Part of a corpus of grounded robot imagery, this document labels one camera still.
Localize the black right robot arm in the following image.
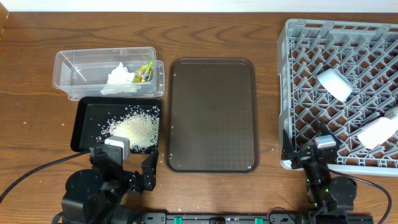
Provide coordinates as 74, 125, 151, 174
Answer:
281, 124, 374, 224

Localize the white tissue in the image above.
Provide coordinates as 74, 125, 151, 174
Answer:
100, 62, 137, 95

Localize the white rice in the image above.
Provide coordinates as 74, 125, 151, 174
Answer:
94, 105, 160, 154

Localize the white cup green inside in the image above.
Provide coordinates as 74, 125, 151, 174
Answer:
384, 106, 398, 119

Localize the clear plastic bin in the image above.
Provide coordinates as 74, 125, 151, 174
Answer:
52, 47, 165, 101

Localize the white cup pink inside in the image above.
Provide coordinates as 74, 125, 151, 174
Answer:
357, 117, 397, 149

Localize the black plastic tray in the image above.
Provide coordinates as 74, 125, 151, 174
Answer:
70, 96, 161, 152

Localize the yellow green snack wrapper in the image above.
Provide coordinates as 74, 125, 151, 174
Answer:
132, 62, 153, 83

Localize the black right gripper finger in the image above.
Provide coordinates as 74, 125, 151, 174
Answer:
320, 123, 341, 154
281, 130, 303, 169

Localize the grey dishwasher rack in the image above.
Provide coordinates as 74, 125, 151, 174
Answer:
277, 19, 397, 177

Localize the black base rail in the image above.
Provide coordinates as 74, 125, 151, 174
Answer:
138, 207, 374, 224

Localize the dark brown serving tray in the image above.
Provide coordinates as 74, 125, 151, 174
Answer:
165, 58, 259, 174

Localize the light blue rice bowl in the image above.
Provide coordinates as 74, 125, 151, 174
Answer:
317, 68, 353, 102

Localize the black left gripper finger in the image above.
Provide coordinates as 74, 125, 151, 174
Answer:
141, 150, 159, 190
89, 144, 123, 174

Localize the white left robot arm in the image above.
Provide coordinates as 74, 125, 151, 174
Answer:
52, 144, 159, 224

